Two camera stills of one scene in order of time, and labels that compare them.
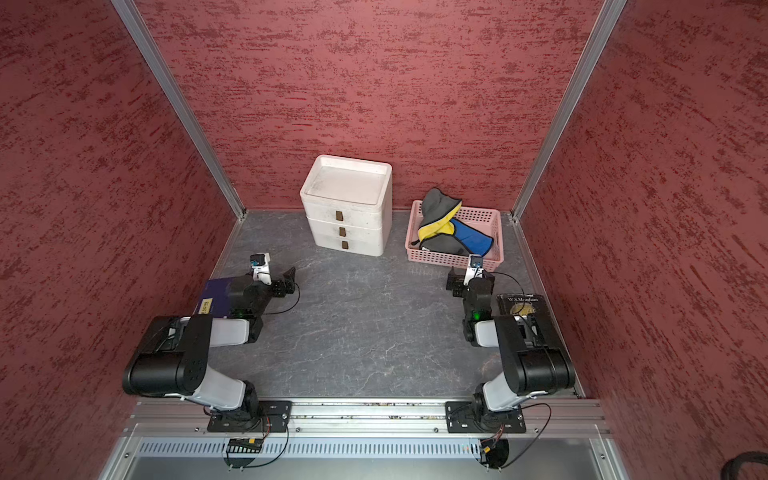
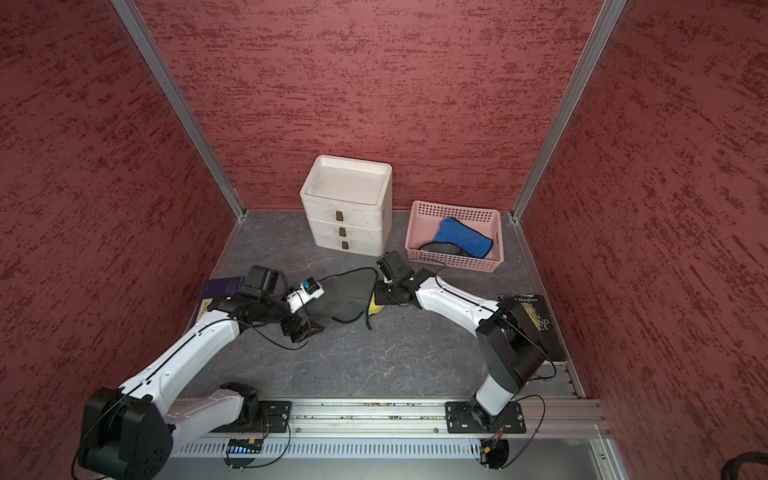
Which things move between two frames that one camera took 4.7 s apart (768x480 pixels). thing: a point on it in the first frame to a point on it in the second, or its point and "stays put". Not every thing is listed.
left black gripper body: [277, 289] to [288, 323]
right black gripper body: [460, 289] to [386, 293]
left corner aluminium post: [141, 33] stays put
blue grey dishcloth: [475, 241] stays put
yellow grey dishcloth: [437, 231] to [347, 295]
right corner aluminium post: [597, 42] stays put
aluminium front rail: [358, 419] stays put
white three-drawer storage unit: [349, 204] stays put
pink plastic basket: [486, 221] stays put
